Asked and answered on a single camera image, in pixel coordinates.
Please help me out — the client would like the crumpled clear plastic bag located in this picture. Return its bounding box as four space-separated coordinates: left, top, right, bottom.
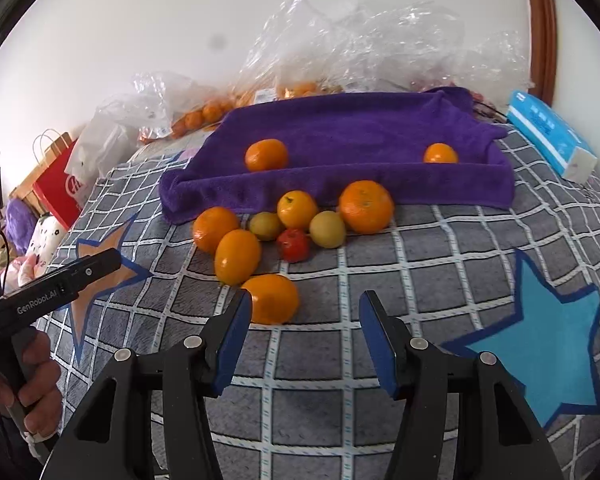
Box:
459 30 533 95

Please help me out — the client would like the red paper shopping bag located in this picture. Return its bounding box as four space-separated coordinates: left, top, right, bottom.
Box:
9 129 78 202

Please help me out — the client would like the pink plush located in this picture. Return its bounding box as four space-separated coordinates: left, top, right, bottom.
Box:
0 254 47 292

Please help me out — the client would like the white plastic bag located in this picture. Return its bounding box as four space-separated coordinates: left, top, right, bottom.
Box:
65 95 146 182

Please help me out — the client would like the brown wooden frame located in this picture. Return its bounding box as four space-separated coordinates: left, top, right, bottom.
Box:
522 0 559 106

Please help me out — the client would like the white spotted plush toy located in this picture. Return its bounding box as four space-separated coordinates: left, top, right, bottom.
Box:
25 212 69 274

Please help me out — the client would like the pile of bagged oranges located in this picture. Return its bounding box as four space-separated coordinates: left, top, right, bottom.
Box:
275 81 331 100

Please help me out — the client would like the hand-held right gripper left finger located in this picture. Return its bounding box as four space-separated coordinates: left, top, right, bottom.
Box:
40 287 254 480

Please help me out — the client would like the black cable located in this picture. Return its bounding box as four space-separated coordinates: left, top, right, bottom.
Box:
0 227 9 293

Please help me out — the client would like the small red fruit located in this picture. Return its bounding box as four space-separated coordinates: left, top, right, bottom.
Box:
276 228 312 264

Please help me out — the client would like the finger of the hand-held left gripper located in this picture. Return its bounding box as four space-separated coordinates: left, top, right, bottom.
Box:
55 248 123 292

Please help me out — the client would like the blue tissue pack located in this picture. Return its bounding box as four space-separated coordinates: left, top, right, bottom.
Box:
506 90 599 184

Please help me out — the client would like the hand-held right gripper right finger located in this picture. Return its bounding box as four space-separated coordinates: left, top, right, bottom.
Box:
358 290 566 480

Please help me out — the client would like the pile of small mandarins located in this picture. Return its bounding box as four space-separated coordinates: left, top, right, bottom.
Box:
169 99 237 139

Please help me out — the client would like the person's left hand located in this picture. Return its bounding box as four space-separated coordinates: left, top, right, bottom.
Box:
0 330 64 437

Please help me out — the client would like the purple plush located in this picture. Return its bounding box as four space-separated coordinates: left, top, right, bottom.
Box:
4 199 38 257

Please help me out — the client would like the large orange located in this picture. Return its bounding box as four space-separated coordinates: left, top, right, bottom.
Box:
338 179 395 235

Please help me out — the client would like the grey checked bedsheet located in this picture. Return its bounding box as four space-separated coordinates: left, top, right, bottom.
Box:
0 125 600 480

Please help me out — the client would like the purple towel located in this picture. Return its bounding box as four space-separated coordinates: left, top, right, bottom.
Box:
158 86 516 226

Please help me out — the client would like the large clear plastic bag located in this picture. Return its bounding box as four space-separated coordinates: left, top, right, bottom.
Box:
237 0 466 107

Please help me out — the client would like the orange with green stem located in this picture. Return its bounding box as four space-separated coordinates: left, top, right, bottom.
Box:
276 190 320 231

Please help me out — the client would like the yellow-green round fruit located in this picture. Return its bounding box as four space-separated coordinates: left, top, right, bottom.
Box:
309 210 347 250
248 211 284 242

